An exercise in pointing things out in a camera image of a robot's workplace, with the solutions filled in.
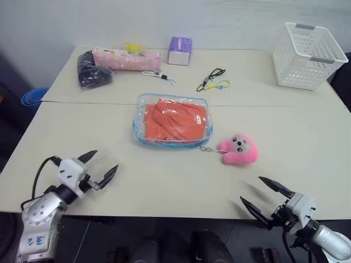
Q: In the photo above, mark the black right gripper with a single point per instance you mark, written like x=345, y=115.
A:
x=285, y=216

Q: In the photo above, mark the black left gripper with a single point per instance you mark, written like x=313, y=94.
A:
x=89, y=184

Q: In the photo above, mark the clear pouch with orange cloth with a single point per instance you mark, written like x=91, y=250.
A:
x=140, y=123

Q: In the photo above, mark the orange-red cloth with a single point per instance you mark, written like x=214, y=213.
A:
x=175, y=120

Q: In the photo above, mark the black plastic bag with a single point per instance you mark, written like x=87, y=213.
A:
x=91, y=74

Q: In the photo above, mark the blue stacked stools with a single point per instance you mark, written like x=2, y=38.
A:
x=31, y=97

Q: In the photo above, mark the pink floral pencil case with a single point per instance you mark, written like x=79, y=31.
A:
x=129, y=61

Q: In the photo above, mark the yellow crumpled item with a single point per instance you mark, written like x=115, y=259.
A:
x=132, y=47

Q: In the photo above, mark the purple tissue box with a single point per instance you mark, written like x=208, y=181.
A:
x=179, y=53

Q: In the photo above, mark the white plastic basket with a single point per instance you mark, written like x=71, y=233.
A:
x=301, y=63

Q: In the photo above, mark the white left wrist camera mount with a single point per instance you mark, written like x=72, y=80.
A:
x=70, y=171

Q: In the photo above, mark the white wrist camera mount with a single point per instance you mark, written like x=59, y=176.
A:
x=301, y=206
x=70, y=171

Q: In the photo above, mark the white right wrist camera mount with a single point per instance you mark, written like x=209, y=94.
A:
x=301, y=206

